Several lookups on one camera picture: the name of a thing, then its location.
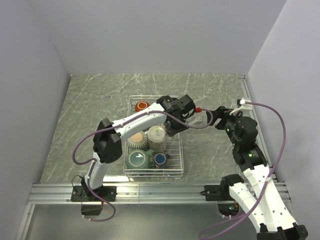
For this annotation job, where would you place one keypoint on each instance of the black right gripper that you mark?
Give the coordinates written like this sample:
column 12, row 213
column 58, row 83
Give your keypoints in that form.
column 220, row 112

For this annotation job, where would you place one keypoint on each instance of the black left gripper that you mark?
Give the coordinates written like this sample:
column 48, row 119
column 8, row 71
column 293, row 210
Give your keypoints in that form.
column 172, row 132

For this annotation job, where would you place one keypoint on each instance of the floral white ceramic mug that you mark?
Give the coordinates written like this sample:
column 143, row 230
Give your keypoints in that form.
column 157, row 138

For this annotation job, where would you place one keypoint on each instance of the orange ceramic mug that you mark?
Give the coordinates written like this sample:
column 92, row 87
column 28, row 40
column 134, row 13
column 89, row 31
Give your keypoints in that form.
column 141, row 105

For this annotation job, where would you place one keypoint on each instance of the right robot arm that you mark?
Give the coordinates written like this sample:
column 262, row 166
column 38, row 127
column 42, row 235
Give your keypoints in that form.
column 265, row 208

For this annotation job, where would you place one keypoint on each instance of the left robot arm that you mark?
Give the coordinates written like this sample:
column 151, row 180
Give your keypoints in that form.
column 105, row 154

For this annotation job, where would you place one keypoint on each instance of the small dark blue mug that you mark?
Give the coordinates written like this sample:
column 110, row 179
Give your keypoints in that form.
column 161, row 160

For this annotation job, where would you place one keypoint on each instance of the ribbed striped ceramic cup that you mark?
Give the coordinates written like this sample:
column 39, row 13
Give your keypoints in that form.
column 138, row 141

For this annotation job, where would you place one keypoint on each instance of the teal glazed ceramic mug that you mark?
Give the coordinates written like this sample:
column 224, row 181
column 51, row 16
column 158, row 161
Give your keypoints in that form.
column 139, row 159

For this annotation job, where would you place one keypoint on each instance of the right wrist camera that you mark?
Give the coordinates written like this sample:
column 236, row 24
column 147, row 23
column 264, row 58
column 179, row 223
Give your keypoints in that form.
column 243, row 105

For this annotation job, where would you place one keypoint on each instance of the white wire dish rack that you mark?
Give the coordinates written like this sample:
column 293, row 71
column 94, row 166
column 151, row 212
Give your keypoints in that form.
column 174, row 148

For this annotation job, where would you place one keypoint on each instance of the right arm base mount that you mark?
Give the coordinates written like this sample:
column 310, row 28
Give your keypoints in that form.
column 227, row 206

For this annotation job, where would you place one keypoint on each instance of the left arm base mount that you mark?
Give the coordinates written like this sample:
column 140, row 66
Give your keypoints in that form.
column 92, row 206

